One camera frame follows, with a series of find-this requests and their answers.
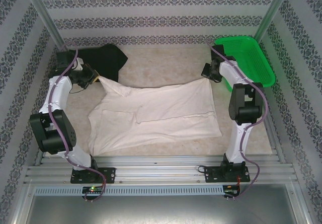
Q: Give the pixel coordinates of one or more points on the aluminium frame post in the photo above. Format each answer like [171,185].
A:
[270,17]
[45,17]

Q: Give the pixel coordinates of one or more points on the small circuit board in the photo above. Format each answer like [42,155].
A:
[232,190]
[93,189]

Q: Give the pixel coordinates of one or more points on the black t-shirt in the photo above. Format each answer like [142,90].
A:
[108,60]

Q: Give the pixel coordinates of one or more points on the white t-shirt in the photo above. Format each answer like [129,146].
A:
[156,113]

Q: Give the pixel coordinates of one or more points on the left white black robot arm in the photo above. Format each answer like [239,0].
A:
[58,93]

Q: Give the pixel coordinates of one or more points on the green plastic basket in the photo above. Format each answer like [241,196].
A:
[254,58]

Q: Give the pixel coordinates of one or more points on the grey metal bottom panel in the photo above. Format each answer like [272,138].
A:
[156,209]

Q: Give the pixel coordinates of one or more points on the aluminium side rail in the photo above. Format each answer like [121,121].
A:
[274,133]
[40,153]

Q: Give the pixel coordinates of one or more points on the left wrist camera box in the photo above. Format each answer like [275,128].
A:
[78,64]

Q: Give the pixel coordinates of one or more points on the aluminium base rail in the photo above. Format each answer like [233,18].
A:
[156,168]

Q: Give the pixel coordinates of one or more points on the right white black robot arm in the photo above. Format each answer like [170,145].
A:
[236,146]

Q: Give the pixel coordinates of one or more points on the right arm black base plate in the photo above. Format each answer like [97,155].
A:
[213,175]

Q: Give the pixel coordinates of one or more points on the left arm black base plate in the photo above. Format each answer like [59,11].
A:
[108,175]

